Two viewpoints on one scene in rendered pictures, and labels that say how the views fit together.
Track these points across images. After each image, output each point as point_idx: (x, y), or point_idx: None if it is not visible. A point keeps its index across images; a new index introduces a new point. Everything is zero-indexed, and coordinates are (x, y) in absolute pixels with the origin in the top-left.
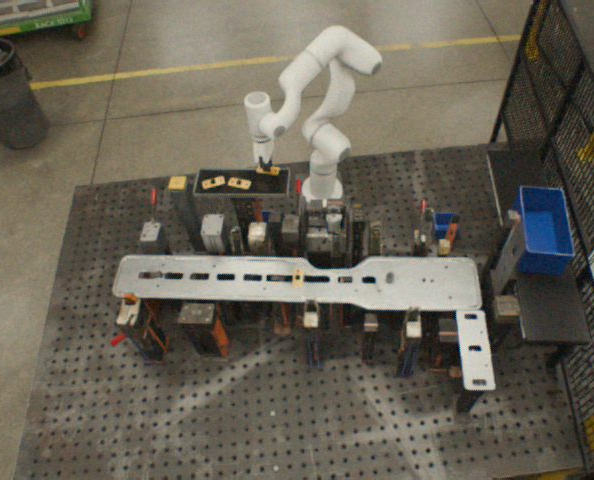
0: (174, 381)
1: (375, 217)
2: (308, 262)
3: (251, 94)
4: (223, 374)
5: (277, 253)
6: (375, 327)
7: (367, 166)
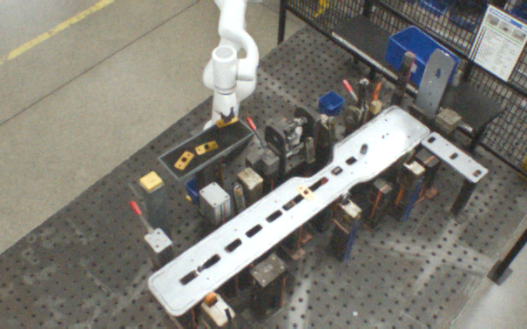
0: None
1: None
2: (300, 177)
3: (215, 51)
4: (292, 319)
5: None
6: (388, 187)
7: None
